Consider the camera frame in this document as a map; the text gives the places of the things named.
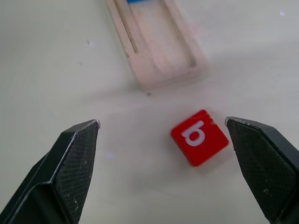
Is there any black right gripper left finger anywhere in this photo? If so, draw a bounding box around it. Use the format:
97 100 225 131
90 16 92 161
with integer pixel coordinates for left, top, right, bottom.
0 119 101 224

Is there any red letter b block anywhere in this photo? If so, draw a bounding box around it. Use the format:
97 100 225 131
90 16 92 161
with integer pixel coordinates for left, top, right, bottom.
170 109 230 167

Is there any wooden letter tray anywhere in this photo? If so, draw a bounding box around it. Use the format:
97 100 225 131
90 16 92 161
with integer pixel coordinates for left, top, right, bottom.
105 0 207 92

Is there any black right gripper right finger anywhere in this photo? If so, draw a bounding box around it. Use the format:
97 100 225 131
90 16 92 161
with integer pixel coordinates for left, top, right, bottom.
224 116 299 224

